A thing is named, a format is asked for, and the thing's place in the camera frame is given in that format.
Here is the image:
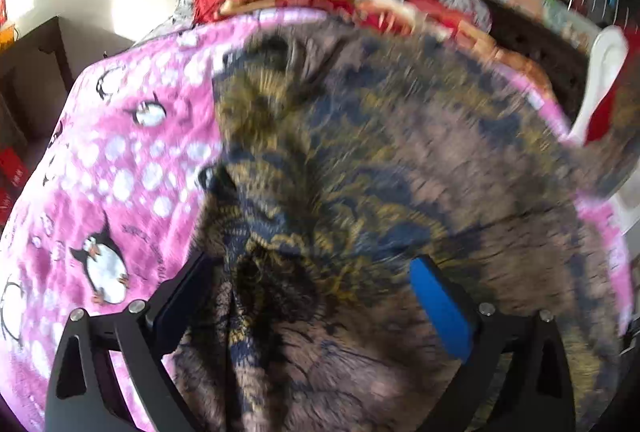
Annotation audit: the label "red cloth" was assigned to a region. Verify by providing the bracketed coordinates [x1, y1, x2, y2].
[587, 77, 627, 144]

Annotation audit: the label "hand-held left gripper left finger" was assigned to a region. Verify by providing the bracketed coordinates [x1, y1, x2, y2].
[45, 251, 219, 432]

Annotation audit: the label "white plastic chair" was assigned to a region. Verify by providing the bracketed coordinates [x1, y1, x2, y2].
[570, 25, 632, 148]

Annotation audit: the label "brown patterned garment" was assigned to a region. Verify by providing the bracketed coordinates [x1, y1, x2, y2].
[192, 15, 626, 432]

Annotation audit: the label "wooden cabinet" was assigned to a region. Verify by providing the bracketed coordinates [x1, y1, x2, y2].
[0, 15, 76, 153]

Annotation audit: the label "dark wooden headboard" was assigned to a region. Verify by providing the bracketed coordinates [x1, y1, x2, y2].
[482, 0, 596, 123]

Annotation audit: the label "orange bag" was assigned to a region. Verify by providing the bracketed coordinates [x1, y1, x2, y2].
[0, 22, 19, 54]

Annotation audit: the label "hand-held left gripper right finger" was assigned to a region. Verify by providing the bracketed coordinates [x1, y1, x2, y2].
[409, 254, 577, 432]

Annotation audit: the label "red boxes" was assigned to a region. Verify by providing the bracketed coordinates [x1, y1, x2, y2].
[0, 146, 32, 195]

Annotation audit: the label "pink penguin blanket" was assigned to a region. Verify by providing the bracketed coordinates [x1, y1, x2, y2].
[0, 7, 633, 432]

